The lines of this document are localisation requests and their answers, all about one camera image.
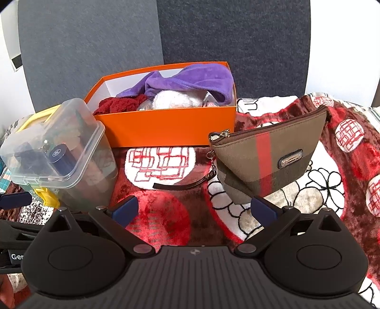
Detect brown striped zip pouch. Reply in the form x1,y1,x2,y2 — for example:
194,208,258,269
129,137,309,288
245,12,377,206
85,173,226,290
152,104,332,206

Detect navy cap bottle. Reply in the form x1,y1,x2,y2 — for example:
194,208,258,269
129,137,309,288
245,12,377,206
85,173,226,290
49,144,76,179

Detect white textured cloth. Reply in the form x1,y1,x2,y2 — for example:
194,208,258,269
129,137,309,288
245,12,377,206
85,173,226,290
145,90,209,111

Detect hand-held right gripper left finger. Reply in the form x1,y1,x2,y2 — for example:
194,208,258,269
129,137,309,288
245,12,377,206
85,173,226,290
47,195,157,259

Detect black wall outlet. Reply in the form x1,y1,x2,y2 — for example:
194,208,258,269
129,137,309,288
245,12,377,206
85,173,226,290
10,54,24,71

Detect clear plastic storage box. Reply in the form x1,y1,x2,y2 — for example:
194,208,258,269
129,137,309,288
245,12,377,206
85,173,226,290
0,98,118,210

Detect black cap bottle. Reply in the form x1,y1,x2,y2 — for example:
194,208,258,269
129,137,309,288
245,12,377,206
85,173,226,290
13,142,41,176

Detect orange cardboard box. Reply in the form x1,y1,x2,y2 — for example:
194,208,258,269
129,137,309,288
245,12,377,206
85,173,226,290
84,61,238,149

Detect maroon fuzzy cloth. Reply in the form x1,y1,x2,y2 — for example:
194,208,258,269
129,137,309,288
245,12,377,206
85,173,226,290
92,94,149,116

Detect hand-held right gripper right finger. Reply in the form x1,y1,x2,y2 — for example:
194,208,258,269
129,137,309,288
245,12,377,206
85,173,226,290
233,196,342,257

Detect purple fleece cloth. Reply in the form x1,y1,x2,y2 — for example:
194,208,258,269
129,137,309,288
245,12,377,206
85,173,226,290
115,63,235,106

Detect dark grey headboard panel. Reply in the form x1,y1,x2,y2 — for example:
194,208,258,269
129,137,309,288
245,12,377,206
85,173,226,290
156,0,312,99

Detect red floral printed blanket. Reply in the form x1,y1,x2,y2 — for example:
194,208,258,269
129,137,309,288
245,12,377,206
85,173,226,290
0,94,380,301

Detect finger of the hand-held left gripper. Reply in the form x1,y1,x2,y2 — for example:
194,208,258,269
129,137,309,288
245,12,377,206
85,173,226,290
0,219,41,242
0,192,32,209

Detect pale striped bedsheet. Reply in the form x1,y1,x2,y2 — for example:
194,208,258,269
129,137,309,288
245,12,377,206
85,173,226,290
368,104,380,127

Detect light grey headboard panel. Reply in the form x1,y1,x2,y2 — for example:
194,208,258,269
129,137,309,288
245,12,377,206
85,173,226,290
17,0,166,115

